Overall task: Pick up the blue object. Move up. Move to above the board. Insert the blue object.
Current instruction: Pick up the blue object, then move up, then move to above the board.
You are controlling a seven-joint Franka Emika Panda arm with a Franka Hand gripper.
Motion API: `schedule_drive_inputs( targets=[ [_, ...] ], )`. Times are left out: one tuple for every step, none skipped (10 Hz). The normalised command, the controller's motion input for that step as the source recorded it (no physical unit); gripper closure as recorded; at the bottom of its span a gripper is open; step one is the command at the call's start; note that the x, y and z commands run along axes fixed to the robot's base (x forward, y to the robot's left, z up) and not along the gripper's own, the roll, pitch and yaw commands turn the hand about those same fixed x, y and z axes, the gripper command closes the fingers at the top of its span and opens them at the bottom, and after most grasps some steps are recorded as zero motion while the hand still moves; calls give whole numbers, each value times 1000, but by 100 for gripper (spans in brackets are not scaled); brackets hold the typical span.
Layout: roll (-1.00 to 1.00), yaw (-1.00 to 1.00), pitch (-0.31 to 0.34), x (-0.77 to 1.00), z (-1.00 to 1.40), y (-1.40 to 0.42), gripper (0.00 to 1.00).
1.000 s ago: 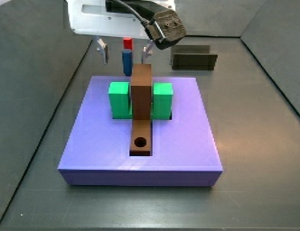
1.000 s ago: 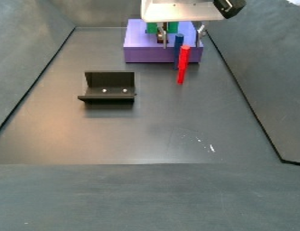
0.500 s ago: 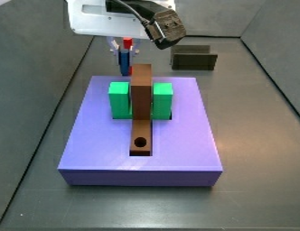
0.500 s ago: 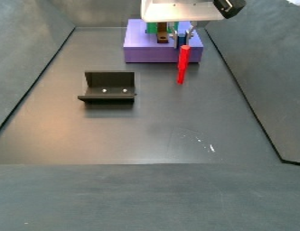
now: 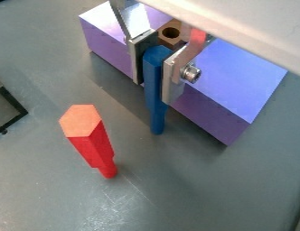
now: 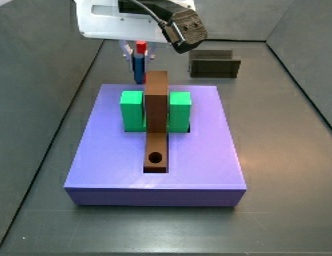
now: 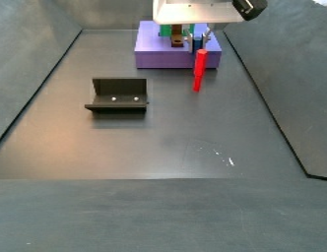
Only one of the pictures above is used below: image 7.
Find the black angled bracket holder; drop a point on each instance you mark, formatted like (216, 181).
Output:
(119, 94)

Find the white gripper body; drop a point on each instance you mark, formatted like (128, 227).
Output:
(173, 12)

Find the red hexagonal peg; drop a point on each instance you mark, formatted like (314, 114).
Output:
(200, 69)

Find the blue hexagonal peg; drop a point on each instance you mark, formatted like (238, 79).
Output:
(198, 44)

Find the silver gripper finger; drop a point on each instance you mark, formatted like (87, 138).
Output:
(206, 36)
(190, 40)

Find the green block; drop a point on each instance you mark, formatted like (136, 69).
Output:
(165, 29)

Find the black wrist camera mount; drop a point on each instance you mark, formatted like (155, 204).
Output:
(250, 8)

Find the purple board block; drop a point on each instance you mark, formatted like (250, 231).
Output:
(155, 53)

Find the brown block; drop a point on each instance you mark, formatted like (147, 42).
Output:
(178, 39)

